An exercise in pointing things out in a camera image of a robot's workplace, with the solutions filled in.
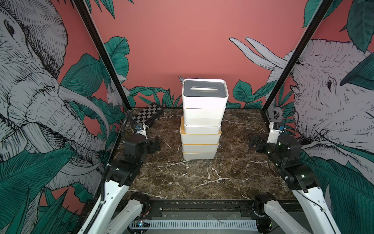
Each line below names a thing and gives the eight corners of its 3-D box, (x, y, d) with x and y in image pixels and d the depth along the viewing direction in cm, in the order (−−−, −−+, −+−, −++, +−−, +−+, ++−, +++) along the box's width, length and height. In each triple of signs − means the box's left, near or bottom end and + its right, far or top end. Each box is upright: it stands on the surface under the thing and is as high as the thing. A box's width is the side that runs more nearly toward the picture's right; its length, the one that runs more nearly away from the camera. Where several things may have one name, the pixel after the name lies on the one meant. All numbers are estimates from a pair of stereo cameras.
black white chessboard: (133, 120, 113) (132, 117, 111) (153, 104, 125) (153, 101, 123) (145, 128, 109) (144, 125, 106) (165, 110, 121) (164, 107, 118)
